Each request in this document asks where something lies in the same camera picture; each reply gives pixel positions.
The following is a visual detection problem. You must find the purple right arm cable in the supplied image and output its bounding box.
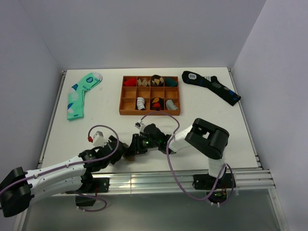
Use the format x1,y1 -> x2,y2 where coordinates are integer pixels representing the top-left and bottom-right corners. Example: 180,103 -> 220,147
141,111 -> 235,202

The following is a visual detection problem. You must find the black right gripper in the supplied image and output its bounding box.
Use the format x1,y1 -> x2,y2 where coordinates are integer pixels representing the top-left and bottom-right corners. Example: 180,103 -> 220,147
127,135 -> 160,158

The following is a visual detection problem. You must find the brown argyle rolled sock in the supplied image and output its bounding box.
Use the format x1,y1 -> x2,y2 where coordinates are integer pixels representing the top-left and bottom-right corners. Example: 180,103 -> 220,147
150,75 -> 164,87

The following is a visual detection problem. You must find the dark teal rolled sock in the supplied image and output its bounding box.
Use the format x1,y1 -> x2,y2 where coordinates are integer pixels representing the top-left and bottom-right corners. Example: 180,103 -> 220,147
165,77 -> 178,87

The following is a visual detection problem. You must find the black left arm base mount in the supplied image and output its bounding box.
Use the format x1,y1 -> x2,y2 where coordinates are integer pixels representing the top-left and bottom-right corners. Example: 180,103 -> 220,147
66,178 -> 110,212

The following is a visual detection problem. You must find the tan brown ribbed sock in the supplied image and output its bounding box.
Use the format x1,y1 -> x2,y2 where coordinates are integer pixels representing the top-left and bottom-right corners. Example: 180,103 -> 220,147
122,152 -> 135,162

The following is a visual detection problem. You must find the black red argyle rolled sock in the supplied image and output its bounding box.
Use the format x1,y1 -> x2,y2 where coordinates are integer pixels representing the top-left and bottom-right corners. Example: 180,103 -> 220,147
150,97 -> 164,111

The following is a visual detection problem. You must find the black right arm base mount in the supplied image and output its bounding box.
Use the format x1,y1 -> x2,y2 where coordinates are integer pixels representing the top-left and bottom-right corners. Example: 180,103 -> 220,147
192,173 -> 236,205

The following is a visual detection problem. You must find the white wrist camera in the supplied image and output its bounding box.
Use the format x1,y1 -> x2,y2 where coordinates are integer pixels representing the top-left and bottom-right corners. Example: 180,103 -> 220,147
135,119 -> 146,132
92,131 -> 107,147

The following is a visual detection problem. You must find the beige argyle rolled sock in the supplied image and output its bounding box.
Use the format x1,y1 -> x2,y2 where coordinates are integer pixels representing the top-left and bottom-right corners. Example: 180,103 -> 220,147
137,78 -> 151,87

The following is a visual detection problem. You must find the black blue patterned sock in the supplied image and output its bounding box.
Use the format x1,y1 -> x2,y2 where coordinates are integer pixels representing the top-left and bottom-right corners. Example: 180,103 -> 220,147
182,71 -> 241,106

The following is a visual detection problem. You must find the aluminium table edge rail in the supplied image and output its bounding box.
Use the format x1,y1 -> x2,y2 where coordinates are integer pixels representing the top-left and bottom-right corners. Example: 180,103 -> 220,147
34,68 -> 275,194

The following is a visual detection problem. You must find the white striped rolled sock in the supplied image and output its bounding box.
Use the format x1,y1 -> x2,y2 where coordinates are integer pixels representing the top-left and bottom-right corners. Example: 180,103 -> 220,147
136,97 -> 145,111

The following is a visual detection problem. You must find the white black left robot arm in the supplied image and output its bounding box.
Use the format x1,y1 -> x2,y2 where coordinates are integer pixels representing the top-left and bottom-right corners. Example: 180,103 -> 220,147
0,136 -> 128,218

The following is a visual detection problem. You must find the mint green patterned sock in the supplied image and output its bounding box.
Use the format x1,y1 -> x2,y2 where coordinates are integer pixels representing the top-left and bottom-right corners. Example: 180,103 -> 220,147
67,72 -> 103,121

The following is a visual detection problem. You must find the grey rolled sock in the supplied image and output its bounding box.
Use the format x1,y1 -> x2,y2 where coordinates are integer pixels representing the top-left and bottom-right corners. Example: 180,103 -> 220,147
166,99 -> 179,111

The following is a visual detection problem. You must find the orange compartment tray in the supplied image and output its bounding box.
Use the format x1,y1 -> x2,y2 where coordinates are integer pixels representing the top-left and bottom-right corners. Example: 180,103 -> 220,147
119,76 -> 181,116

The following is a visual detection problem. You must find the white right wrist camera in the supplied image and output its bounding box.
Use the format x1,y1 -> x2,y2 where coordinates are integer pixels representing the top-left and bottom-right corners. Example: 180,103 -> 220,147
135,119 -> 146,132

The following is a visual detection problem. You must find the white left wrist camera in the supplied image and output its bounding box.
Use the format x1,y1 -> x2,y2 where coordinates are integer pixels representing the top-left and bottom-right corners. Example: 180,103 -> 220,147
92,131 -> 107,147

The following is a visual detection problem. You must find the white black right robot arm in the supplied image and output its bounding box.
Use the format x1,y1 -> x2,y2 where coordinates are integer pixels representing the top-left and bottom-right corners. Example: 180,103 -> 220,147
123,118 -> 230,188

